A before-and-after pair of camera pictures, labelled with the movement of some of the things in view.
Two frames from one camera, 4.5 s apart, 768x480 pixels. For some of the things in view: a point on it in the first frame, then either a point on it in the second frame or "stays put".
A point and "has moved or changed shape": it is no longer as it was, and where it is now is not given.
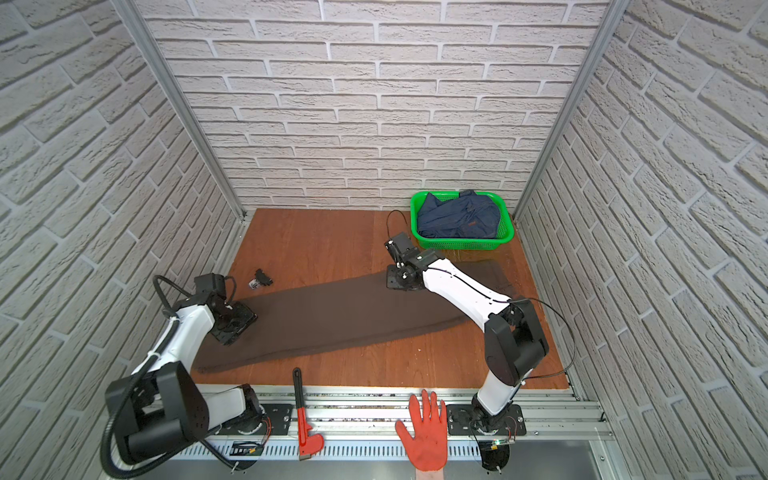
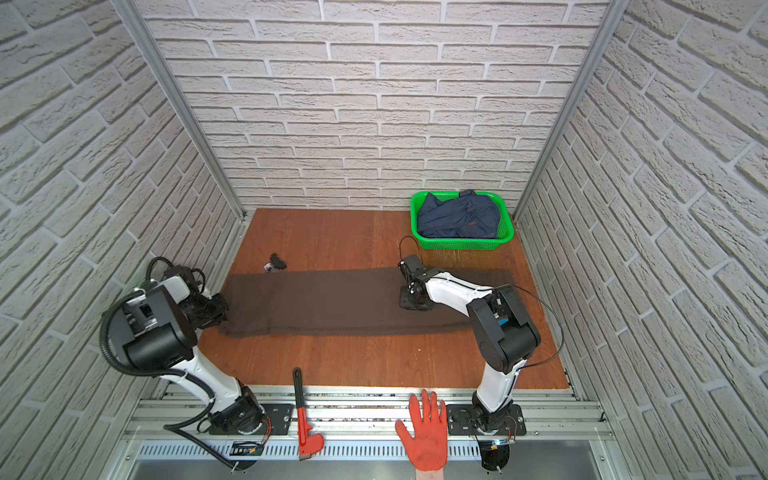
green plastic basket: (505, 230) stays put
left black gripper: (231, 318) to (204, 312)
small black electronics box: (246, 448) stays put
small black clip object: (260, 279) to (276, 263)
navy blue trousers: (467, 216) stays put
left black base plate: (276, 419) stays put
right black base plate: (458, 421) stays put
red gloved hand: (429, 448) stays put
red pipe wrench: (308, 443) stays put
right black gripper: (394, 281) to (406, 303)
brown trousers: (312, 315) has moved or changed shape
